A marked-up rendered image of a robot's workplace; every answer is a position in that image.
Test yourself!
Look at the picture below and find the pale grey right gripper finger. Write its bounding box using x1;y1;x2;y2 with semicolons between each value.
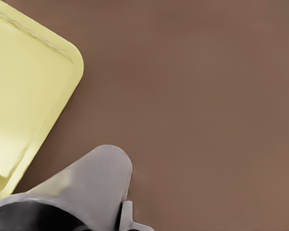
117;200;156;231

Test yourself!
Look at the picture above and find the white IKEA cup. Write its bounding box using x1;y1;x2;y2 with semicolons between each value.
0;144;133;231

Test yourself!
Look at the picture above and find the pale yellow rectangular tray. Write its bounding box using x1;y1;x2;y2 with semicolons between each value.
0;0;85;204

